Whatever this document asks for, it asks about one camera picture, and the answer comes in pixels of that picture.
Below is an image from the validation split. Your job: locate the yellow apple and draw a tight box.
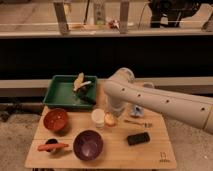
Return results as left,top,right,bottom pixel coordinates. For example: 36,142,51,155
104,113,117,126

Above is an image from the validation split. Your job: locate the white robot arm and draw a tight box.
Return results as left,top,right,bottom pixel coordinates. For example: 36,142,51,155
103,67,213,134

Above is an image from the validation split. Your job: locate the black object in tray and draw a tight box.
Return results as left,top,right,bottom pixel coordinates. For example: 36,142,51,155
77,92,96,105

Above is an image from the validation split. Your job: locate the green plastic tray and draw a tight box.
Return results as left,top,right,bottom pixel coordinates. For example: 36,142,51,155
43,75,97,110

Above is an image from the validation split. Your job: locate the white paper cup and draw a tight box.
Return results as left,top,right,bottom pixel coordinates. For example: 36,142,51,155
91,108,105,128

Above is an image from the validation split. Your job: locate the crumpled blue cloth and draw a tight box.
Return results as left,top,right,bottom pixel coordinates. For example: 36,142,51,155
130,105,144,118

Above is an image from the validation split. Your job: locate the wooden folding table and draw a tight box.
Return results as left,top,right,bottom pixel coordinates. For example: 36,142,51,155
24,81,178,170

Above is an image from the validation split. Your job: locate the blue plastic cup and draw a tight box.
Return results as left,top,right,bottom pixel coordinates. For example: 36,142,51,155
143,82,155,88

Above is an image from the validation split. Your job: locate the metal fork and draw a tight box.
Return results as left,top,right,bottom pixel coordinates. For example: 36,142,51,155
123,119,153,128

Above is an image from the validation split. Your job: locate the black rectangular block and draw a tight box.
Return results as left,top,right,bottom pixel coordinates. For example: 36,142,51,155
127,132,150,146

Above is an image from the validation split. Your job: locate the purple bowl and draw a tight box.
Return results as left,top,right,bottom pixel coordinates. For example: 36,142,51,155
73,130,103,161

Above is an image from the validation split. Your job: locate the red bowl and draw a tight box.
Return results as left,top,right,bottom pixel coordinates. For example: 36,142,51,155
43,108,69,132

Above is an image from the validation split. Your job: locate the small dark cup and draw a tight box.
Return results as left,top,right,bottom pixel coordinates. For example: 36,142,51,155
45,138,58,153

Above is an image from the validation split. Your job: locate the orange carrot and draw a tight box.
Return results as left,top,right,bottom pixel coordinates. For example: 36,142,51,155
37,143,69,151

